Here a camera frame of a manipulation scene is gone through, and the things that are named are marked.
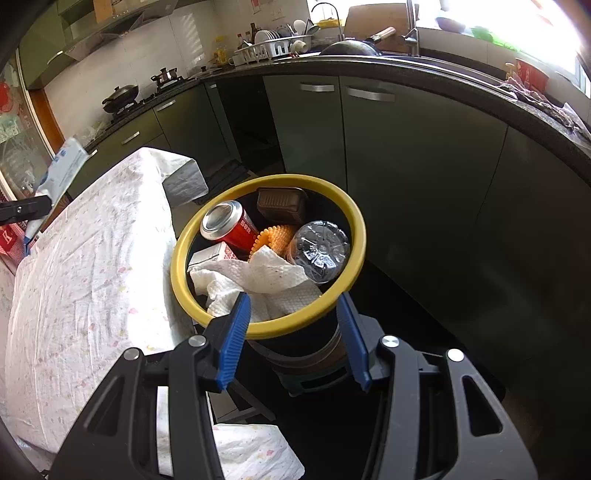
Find white paper towel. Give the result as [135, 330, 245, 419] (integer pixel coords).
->
[187, 246, 322, 323]

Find red white milk carton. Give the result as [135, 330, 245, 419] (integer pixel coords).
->
[188, 242, 238, 268]

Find clear plastic bottle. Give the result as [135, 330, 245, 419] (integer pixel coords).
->
[286, 220, 351, 285]

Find orange spiky ring toy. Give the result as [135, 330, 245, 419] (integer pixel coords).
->
[249, 225, 297, 257]

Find red soda can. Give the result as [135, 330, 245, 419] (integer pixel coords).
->
[200, 200, 259, 253]

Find brown plastic tray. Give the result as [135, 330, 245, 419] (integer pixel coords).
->
[256, 187, 308, 225]

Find white blue plastic wrapper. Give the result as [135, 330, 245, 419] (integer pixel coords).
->
[24, 138, 89, 249]

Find yellow rimmed trash bin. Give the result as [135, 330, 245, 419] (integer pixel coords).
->
[169, 173, 368, 375]

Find green kitchen cabinets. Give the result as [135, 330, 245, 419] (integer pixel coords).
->
[82, 75, 590, 372]

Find steel kitchen faucet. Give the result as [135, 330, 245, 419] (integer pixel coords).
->
[402, 0, 420, 57]

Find white patterned tablecloth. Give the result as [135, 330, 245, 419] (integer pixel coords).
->
[4, 147, 304, 479]

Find red checkered apron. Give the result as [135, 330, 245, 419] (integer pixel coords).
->
[0, 224, 25, 262]

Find black wok with lid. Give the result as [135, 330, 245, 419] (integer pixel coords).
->
[102, 84, 139, 114]

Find small steel pot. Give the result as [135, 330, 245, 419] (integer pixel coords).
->
[150, 68, 182, 90]

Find glass sliding door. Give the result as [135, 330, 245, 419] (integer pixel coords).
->
[0, 49, 54, 200]

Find white dish rack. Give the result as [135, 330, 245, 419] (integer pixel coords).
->
[229, 30, 312, 66]

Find black pan in sink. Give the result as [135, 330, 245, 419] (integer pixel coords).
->
[320, 26, 397, 56]

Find wooden cutting board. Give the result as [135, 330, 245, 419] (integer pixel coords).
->
[344, 10, 411, 54]

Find steel range hood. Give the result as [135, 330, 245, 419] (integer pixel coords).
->
[47, 0, 177, 64]

